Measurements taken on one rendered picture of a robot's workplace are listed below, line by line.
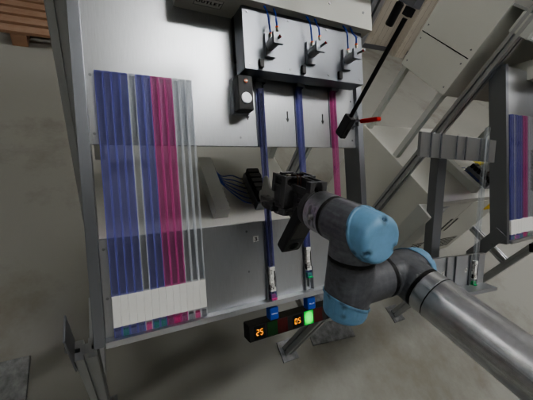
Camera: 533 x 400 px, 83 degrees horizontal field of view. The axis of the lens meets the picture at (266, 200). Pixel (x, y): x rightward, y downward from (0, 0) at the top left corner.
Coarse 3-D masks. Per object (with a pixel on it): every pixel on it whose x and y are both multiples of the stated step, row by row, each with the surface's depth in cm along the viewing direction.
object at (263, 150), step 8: (264, 112) 72; (264, 120) 72; (264, 128) 72; (264, 136) 72; (264, 144) 72; (264, 152) 72; (264, 160) 72; (264, 168) 72; (264, 176) 72; (264, 208) 73; (272, 232) 73; (272, 240) 73; (272, 248) 73; (272, 256) 73; (272, 264) 73; (272, 296) 73
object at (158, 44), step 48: (96, 0) 57; (144, 0) 61; (96, 48) 57; (144, 48) 61; (192, 48) 66; (288, 96) 77; (336, 96) 84; (96, 144) 58; (240, 144) 71; (288, 144) 77
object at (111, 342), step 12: (312, 288) 80; (264, 300) 73; (276, 300) 73; (288, 300) 74; (216, 312) 68; (228, 312) 67; (240, 312) 68; (180, 324) 63; (192, 324) 64; (132, 336) 58; (144, 336) 59; (156, 336) 60; (108, 348) 56
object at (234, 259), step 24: (216, 240) 68; (240, 240) 71; (264, 240) 73; (312, 240) 80; (216, 264) 68; (240, 264) 71; (264, 264) 74; (288, 264) 77; (312, 264) 80; (216, 288) 68; (240, 288) 71; (264, 288) 74; (288, 288) 77
